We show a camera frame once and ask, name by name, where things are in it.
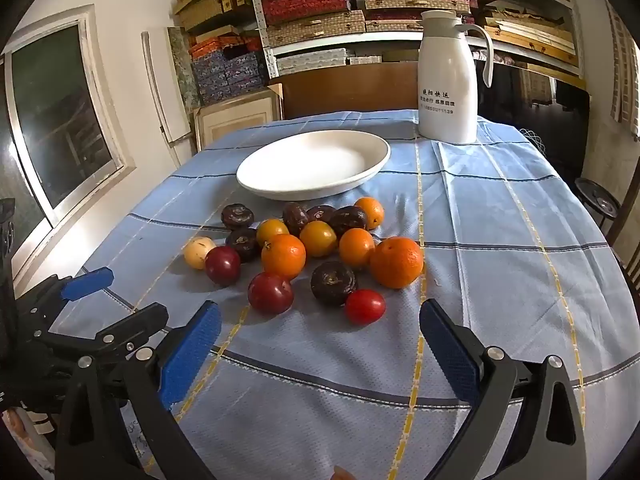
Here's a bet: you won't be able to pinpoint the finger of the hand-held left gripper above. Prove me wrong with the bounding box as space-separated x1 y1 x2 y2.
15 267 115 333
30 302 170 377

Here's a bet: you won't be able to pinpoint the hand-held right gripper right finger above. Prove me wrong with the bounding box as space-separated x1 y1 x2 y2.
419 298 588 480

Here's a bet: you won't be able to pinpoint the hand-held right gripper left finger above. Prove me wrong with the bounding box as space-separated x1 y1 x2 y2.
54 300 223 480

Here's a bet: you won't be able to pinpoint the pale yellow fruit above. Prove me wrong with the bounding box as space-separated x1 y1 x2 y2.
183 237 217 270

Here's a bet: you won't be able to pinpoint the red plum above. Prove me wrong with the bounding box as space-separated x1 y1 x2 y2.
204 246 242 288
247 272 295 316

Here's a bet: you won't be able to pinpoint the red cherry tomato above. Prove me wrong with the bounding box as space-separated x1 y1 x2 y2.
345 289 387 326

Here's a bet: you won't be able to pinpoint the large orange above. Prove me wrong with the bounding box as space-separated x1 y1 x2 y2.
369 236 425 290

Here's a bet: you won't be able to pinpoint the dark passion fruit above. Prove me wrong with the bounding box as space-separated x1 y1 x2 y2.
327 206 369 239
221 203 255 231
306 204 337 224
225 228 261 263
282 202 311 237
310 260 358 307

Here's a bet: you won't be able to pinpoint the small orange tangerine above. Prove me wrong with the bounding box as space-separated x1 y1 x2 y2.
354 196 385 231

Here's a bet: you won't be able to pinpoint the white oval plate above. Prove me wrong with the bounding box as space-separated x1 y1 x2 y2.
236 130 391 202

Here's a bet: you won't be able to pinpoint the white red plastic bag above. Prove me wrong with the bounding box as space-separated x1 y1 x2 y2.
0 407 57 480

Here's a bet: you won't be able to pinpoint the blue checked tablecloth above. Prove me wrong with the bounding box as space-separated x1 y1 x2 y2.
50 110 640 480

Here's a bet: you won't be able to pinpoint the window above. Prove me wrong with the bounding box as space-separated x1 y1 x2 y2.
0 5 137 281

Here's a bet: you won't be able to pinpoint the white leaning board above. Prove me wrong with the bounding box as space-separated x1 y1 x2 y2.
141 31 193 147

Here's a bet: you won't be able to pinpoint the round black stool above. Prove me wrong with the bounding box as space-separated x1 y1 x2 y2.
574 177 627 242

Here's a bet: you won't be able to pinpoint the dark wooden chair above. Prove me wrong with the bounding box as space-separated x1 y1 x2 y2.
602 160 640 311

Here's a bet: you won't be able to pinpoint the green marble panel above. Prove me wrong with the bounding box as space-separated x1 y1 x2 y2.
167 26 201 116

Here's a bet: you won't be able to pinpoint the stack of blue patterned boxes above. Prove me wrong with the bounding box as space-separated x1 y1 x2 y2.
190 52 268 106

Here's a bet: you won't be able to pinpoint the orange patterned boxes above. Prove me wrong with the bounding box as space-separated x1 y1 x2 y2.
190 35 263 61

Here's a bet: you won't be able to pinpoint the white thermos jug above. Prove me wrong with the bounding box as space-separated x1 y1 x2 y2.
417 9 495 145

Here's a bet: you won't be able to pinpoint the brown wooden board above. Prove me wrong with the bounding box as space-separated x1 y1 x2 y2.
267 62 421 121

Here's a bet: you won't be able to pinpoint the stack of wooden boxes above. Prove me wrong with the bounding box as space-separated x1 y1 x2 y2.
174 0 251 36

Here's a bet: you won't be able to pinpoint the white metal shelf rack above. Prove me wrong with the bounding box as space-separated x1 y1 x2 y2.
242 0 588 92

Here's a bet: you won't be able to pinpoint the white patterned box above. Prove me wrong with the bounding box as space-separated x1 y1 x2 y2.
276 49 382 76

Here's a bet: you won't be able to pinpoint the stack of wooden frames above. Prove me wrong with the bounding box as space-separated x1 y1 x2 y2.
475 0 582 67

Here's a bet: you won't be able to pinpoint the beige striped curtain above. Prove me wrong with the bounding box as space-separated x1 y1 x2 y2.
604 0 640 142

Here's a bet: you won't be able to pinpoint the stack of woven straw boxes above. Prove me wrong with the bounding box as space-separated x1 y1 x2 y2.
265 0 500 49

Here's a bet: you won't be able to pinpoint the white wire basket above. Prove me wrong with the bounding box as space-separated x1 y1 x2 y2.
520 127 549 154

